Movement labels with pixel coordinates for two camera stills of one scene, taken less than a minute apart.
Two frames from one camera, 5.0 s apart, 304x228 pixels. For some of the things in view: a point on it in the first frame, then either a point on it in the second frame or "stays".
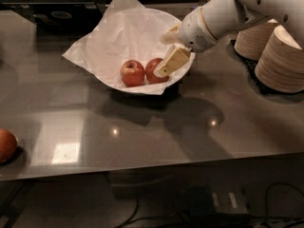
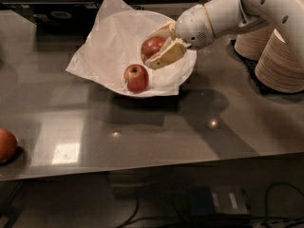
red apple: (149, 73) → (150, 47)
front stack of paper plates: (281, 63) stays
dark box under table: (217, 201) stays
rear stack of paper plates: (250, 43) stays
